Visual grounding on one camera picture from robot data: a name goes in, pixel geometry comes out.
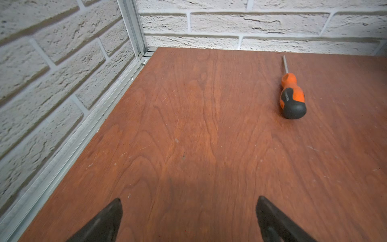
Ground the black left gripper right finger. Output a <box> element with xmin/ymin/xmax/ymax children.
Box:
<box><xmin>256</xmin><ymin>196</ymin><xmax>315</xmax><ymax>242</ymax></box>

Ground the aluminium frame post left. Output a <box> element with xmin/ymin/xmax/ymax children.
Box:
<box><xmin>117</xmin><ymin>0</ymin><xmax>148</xmax><ymax>61</ymax></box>

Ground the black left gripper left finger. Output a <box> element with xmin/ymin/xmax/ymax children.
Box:
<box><xmin>67</xmin><ymin>198</ymin><xmax>123</xmax><ymax>242</ymax></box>

